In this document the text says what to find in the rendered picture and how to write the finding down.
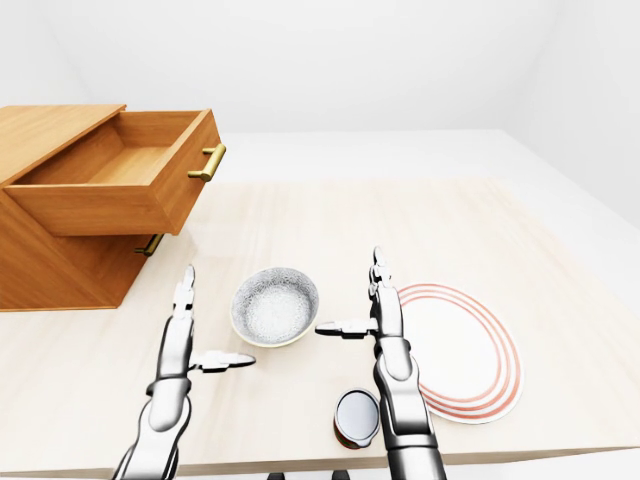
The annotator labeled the closed wooden drawer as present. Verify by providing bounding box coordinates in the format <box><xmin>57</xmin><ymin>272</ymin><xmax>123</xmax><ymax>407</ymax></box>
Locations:
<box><xmin>49</xmin><ymin>233</ymin><xmax>168</xmax><ymax>309</ymax></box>

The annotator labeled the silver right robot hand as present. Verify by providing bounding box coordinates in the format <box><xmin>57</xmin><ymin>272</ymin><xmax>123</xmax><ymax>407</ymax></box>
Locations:
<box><xmin>314</xmin><ymin>245</ymin><xmax>412</xmax><ymax>351</ymax></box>

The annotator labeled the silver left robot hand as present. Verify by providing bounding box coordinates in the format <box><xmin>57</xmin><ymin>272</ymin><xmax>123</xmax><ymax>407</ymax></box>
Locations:
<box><xmin>151</xmin><ymin>264</ymin><xmax>257</xmax><ymax>387</ymax></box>

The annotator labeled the wooden cabinet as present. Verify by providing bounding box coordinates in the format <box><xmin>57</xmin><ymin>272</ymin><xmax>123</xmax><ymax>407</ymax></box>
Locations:
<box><xmin>0</xmin><ymin>104</ymin><xmax>168</xmax><ymax>312</ymax></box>

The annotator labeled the silver-lidded tin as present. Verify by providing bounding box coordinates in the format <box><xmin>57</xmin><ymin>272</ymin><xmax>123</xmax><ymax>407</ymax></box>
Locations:
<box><xmin>332</xmin><ymin>389</ymin><xmax>382</xmax><ymax>451</ymax></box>

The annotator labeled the open wooden drawer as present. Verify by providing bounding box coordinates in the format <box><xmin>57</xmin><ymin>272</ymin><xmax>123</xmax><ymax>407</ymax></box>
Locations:
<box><xmin>3</xmin><ymin>108</ymin><xmax>223</xmax><ymax>237</ymax></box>

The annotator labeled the white plate with red rings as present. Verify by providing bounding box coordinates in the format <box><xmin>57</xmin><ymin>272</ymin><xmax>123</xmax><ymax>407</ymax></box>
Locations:
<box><xmin>394</xmin><ymin>283</ymin><xmax>524</xmax><ymax>425</ymax></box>

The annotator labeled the patterned grey bowl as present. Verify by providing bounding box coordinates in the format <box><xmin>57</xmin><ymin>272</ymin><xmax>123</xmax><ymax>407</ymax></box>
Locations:
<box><xmin>229</xmin><ymin>267</ymin><xmax>321</xmax><ymax>350</ymax></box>

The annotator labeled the brass drawer handle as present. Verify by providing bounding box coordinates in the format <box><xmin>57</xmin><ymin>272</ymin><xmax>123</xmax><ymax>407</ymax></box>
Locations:
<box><xmin>133</xmin><ymin>233</ymin><xmax>166</xmax><ymax>258</ymax></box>
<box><xmin>187</xmin><ymin>143</ymin><xmax>227</xmax><ymax>183</ymax></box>

